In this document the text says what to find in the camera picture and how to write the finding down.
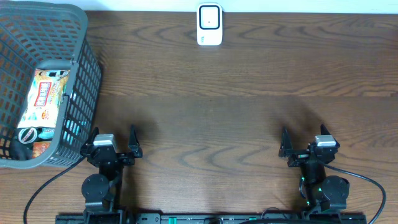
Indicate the grey plastic shopping basket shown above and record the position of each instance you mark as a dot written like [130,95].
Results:
[47,36]

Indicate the teal wipes pouch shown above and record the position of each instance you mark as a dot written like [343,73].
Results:
[46,134]

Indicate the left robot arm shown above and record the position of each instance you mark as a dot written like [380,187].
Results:
[102,191]

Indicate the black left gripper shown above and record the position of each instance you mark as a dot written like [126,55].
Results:
[135,152]

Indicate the white barcode scanner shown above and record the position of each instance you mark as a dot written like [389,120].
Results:
[209,24]

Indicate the yellow wet wipes pack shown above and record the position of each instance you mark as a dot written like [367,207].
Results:
[44,99]

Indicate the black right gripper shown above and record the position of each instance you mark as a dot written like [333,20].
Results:
[286,150]

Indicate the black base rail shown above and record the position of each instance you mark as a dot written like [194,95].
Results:
[156,218]

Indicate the dark green round-label box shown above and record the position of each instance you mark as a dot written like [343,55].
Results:
[27,135]

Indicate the orange small tissue pack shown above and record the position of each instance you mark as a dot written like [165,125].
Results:
[40,147]

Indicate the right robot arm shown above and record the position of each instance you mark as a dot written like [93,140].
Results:
[324,194]

